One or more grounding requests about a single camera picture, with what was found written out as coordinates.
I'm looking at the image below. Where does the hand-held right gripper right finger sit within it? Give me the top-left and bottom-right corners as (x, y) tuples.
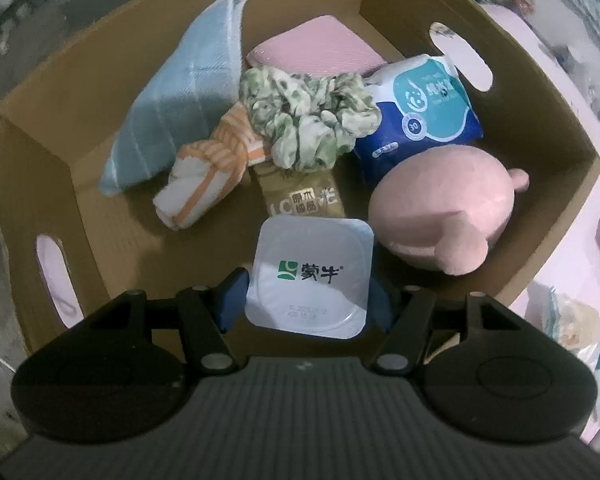
(367, 275), (511, 373)

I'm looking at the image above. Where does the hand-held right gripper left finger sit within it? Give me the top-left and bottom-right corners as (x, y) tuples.
(87, 267), (251, 373)

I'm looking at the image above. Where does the white yogurt cup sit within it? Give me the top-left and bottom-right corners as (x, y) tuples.
(245, 216), (374, 337)

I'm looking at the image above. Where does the pink plush toy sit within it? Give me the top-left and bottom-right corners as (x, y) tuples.
(368, 144), (531, 276)

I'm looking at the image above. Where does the gold tissue pack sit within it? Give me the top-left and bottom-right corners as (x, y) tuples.
(252, 162), (351, 221)

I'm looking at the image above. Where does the orange striped towel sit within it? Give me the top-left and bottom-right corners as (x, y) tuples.
(152, 102), (266, 231)

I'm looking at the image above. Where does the brown cardboard box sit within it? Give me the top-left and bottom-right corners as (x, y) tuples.
(0, 0), (600, 356)

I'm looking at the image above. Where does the green white scrunched cloth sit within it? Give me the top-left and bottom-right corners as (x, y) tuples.
(239, 66), (383, 172)

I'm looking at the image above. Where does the blue white wipes pack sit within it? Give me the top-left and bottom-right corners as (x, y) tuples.
(352, 53), (484, 183)

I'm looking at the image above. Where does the light blue towel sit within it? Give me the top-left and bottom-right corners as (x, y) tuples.
(99, 0), (251, 197)

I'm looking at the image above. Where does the pink sponge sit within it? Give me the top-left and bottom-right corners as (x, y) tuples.
(246, 15), (388, 81)

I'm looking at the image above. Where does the white blue plastic bag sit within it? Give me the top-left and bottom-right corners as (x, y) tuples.
(525, 280), (600, 411)

